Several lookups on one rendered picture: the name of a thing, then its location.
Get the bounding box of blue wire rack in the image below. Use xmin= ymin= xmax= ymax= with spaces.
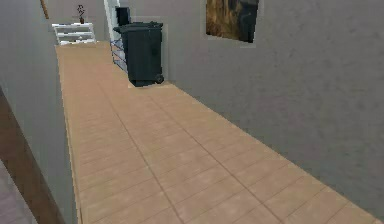
xmin=109 ymin=38 xmax=129 ymax=73

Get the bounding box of black box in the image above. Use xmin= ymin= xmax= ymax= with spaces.
xmin=115 ymin=6 xmax=132 ymax=27

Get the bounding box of small dark house plant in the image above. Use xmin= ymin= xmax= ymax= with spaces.
xmin=76 ymin=4 xmax=86 ymax=25

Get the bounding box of white shelf unit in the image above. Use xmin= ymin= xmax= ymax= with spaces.
xmin=51 ymin=22 xmax=97 ymax=46

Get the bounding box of black wheeled bin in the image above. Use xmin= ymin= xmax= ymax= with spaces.
xmin=112 ymin=21 xmax=165 ymax=88

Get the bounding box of brown door frame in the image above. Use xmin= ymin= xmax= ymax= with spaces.
xmin=0 ymin=87 xmax=66 ymax=224

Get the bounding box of brown framed wall picture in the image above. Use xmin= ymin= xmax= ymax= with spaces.
xmin=205 ymin=0 xmax=260 ymax=44

